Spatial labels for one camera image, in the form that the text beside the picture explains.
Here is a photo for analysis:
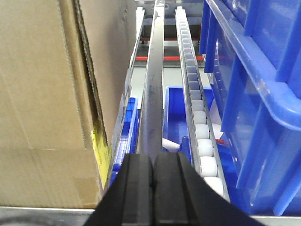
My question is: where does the lower blue bin right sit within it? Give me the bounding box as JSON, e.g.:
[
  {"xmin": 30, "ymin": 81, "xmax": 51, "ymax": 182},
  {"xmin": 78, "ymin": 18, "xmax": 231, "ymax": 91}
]
[{"xmin": 163, "ymin": 86, "xmax": 237, "ymax": 190}]

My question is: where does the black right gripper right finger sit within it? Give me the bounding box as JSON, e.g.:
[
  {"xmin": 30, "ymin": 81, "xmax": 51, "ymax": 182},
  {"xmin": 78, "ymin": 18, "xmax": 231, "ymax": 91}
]
[{"xmin": 153, "ymin": 152, "xmax": 262, "ymax": 226}]

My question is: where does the brown cardboard box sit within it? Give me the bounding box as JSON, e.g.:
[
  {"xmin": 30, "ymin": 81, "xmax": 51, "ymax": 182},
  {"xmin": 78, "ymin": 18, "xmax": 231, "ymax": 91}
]
[{"xmin": 0, "ymin": 0, "xmax": 136, "ymax": 209}]

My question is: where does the left roller rail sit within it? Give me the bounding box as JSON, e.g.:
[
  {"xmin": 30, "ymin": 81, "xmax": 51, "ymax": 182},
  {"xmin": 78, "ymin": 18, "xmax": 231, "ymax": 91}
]
[{"xmin": 106, "ymin": 7, "xmax": 145, "ymax": 187}]

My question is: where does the steel centre guide rail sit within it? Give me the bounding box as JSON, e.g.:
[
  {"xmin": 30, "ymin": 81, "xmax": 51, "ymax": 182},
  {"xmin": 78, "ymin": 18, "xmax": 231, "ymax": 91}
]
[{"xmin": 136, "ymin": 0, "xmax": 165, "ymax": 161}]

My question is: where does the yellow label on box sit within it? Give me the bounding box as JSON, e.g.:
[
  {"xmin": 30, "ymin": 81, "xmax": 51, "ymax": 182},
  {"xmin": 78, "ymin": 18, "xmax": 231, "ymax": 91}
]
[{"xmin": 91, "ymin": 126, "xmax": 112, "ymax": 189}]

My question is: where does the large blue plastic bin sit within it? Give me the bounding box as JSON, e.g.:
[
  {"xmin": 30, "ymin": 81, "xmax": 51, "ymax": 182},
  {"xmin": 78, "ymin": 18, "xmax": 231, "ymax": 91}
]
[{"xmin": 199, "ymin": 0, "xmax": 301, "ymax": 216}]

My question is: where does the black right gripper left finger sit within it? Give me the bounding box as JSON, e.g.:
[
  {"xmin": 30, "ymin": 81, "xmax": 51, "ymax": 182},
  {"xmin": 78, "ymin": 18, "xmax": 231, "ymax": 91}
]
[{"xmin": 84, "ymin": 153, "xmax": 153, "ymax": 226}]

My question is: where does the lower blue bin left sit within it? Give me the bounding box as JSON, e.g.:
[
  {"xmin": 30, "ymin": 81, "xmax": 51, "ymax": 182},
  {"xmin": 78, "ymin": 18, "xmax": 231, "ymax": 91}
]
[{"xmin": 110, "ymin": 97, "xmax": 139, "ymax": 185}]

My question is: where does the white object in bin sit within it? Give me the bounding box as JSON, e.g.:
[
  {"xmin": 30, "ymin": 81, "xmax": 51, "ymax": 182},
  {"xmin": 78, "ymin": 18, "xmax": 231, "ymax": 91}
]
[{"xmin": 162, "ymin": 138, "xmax": 180, "ymax": 153}]

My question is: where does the white roller conveyor rail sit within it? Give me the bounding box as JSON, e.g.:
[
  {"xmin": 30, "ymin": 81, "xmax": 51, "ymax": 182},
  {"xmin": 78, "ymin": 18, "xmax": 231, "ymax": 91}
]
[{"xmin": 175, "ymin": 6, "xmax": 230, "ymax": 201}]

